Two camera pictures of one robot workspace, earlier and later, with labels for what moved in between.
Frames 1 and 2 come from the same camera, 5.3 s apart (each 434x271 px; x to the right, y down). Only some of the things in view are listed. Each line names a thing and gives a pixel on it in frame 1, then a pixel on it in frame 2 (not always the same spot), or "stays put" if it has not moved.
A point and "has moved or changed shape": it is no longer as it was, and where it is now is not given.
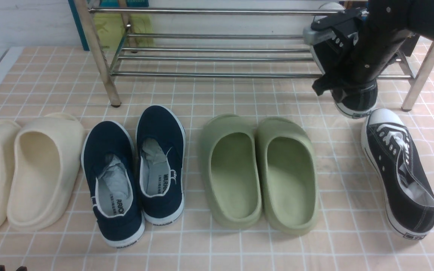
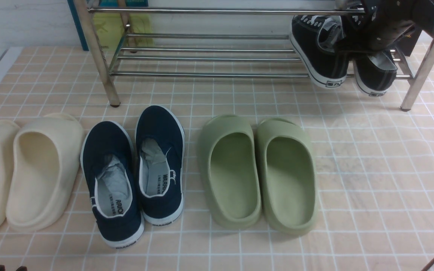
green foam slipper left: (229, 168) stays put
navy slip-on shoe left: (109, 164) stays put
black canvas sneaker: (333, 51) has moved or changed shape
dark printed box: (409, 45) stays put
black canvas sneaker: (412, 206) -> (375, 73)
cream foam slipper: (45, 172) stays put
